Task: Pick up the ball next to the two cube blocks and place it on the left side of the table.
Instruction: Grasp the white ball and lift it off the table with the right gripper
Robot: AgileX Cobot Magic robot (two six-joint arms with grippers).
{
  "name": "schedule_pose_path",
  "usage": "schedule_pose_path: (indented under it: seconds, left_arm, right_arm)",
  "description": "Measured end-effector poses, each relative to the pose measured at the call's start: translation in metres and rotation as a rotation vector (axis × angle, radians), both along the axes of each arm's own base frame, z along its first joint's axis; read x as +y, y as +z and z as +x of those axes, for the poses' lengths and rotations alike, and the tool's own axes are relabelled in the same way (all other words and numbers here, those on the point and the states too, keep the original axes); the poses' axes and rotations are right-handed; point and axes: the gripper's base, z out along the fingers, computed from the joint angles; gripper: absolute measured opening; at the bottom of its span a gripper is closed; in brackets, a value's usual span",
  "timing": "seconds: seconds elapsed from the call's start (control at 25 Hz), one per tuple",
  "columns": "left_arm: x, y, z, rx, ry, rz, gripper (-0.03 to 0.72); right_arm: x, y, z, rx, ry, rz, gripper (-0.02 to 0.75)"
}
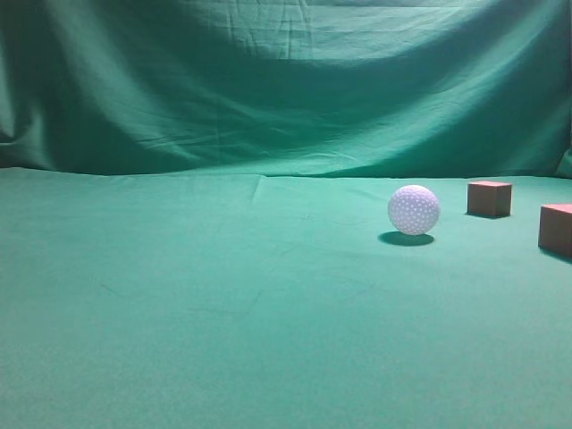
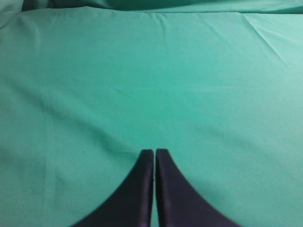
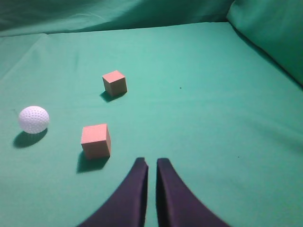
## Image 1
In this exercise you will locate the white dimpled ball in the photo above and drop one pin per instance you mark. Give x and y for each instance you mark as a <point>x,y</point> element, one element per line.
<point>413,210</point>

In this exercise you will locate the brown wooden cube block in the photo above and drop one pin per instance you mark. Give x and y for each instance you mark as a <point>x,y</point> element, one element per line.
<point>492,199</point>

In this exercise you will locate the brown cube block at edge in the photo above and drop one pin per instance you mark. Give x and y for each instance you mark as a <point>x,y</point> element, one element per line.
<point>555,229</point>

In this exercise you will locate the green cloth backdrop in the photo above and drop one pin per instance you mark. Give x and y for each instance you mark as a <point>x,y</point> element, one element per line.
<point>194,214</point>

